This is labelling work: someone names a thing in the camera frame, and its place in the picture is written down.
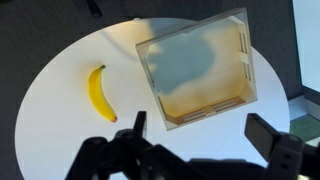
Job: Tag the yellow banana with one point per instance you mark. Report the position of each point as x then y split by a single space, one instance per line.
98 96

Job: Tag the light wooden tray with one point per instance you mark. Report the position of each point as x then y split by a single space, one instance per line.
200 73

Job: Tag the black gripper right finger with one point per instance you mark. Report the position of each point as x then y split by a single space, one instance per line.
286 156

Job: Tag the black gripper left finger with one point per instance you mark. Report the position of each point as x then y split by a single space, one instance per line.
116 156

